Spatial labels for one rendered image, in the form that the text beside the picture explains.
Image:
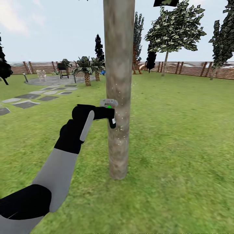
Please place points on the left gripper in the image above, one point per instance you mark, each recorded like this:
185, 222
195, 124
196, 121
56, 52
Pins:
106, 113

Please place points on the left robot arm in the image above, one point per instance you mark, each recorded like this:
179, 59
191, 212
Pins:
21, 211

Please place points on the charcoal grill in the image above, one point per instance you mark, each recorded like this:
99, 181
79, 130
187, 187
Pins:
62, 66

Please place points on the garden chair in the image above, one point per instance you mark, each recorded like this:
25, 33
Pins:
80, 74
41, 73

